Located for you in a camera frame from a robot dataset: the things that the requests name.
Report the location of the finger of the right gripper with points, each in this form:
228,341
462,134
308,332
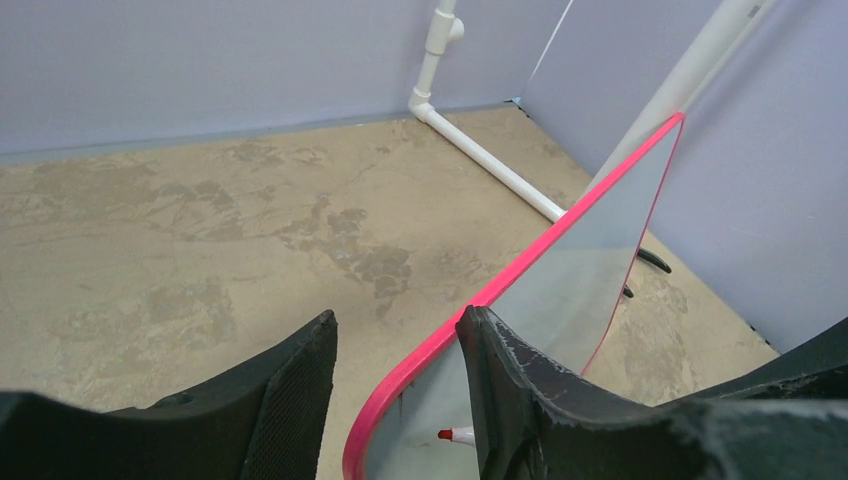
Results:
813,371

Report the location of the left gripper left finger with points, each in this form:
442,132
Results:
261,419

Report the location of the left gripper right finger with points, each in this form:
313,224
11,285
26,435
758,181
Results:
535,419

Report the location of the white red marker pen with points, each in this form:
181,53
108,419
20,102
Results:
462,435

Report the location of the pink framed whiteboard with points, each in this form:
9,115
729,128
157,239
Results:
559,295

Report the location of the white pvc pipe frame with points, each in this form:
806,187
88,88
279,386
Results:
590,72

